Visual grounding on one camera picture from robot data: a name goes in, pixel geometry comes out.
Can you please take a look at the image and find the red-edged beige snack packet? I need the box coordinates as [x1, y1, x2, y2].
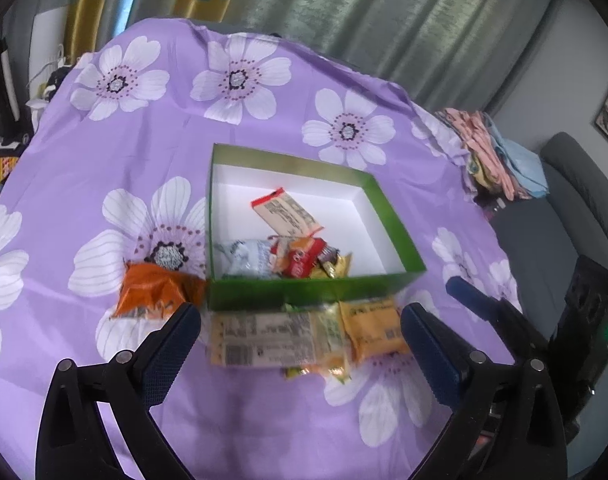
[250, 187, 325, 239]

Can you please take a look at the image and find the upright vacuum cleaner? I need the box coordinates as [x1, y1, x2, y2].
[0, 35, 27, 147]

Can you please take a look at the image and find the brown gold snack packet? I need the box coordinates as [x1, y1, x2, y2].
[311, 247, 353, 281]

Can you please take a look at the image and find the orange snack packet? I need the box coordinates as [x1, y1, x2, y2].
[110, 260, 207, 321]

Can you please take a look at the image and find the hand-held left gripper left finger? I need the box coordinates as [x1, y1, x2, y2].
[35, 302, 202, 480]

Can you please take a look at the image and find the small yellow candy wrapper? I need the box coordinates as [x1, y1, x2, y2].
[283, 364, 353, 387]

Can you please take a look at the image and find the stack of folded clothes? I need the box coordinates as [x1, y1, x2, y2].
[435, 106, 550, 207]

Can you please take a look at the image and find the long tan snack packet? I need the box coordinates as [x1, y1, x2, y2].
[209, 310, 337, 370]

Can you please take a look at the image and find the grey curtain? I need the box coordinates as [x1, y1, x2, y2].
[211, 0, 572, 117]

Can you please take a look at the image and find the red snack packet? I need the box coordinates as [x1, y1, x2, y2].
[271, 236, 331, 279]

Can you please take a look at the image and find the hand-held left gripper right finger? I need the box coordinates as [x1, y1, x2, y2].
[400, 303, 570, 480]

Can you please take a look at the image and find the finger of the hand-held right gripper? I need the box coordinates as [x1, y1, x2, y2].
[445, 275, 529, 348]

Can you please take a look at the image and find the dark bag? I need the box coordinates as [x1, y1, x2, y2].
[33, 57, 81, 108]

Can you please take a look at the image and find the white box appliance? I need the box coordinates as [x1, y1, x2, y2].
[30, 6, 69, 70]

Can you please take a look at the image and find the yellow-orange snack packet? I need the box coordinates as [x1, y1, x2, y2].
[340, 297, 411, 362]

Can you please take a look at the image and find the green-yellow snack packet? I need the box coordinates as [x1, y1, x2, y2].
[323, 305, 352, 383]

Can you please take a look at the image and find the white silver snack packet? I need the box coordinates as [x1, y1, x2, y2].
[215, 239, 281, 279]

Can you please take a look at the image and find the purple floral cloth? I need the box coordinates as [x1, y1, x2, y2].
[0, 16, 530, 480]

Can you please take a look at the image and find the green cardboard box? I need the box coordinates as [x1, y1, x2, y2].
[205, 142, 427, 312]

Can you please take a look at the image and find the grey sofa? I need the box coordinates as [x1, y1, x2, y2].
[482, 131, 608, 313]

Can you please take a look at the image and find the gold patterned curtain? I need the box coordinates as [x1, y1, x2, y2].
[63, 0, 252, 63]

